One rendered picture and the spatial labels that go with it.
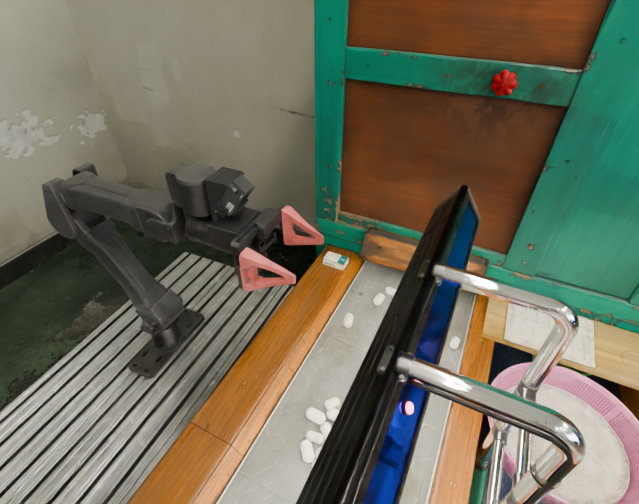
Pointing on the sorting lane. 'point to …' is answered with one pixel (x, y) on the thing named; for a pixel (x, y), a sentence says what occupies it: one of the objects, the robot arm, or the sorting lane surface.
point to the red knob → (504, 83)
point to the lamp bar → (385, 484)
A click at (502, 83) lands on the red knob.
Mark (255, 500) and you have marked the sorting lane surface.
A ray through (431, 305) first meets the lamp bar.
